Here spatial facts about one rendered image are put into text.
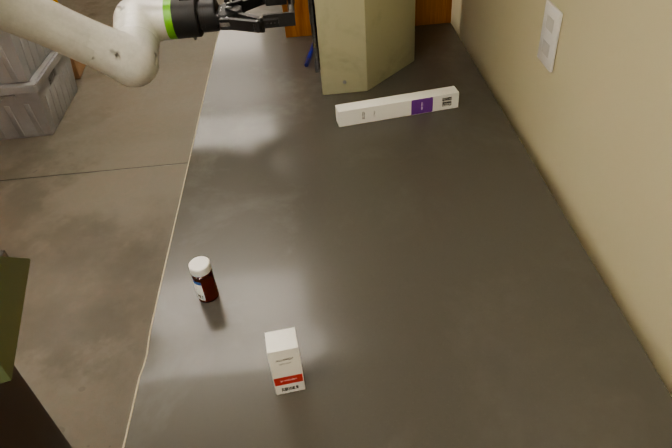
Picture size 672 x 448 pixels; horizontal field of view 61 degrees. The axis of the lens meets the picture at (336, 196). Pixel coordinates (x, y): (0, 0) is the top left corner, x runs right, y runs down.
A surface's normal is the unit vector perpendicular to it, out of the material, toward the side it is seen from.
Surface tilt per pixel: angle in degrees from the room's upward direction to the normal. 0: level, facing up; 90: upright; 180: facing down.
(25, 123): 96
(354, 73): 90
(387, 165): 0
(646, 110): 90
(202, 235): 0
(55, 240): 0
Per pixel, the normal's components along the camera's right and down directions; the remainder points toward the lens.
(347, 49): 0.07, 0.62
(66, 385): -0.07, -0.78
